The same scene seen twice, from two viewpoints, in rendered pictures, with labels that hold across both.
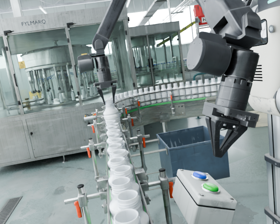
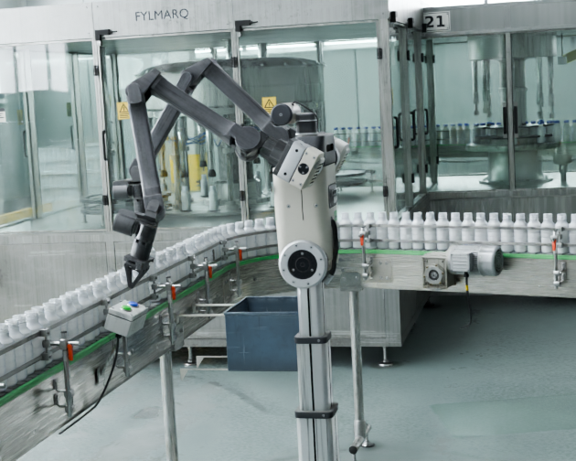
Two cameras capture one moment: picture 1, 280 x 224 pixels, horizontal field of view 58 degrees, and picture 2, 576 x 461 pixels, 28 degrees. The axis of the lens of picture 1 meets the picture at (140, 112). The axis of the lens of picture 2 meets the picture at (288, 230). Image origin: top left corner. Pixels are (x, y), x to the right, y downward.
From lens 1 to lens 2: 3.14 m
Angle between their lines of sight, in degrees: 20
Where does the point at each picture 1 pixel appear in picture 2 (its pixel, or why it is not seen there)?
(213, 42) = (124, 217)
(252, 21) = (151, 206)
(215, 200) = (118, 312)
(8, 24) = (107, 15)
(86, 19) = (284, 15)
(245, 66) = (141, 232)
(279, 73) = (281, 235)
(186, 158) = (247, 330)
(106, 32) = not seen: hidden behind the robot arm
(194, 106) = (410, 267)
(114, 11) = (157, 135)
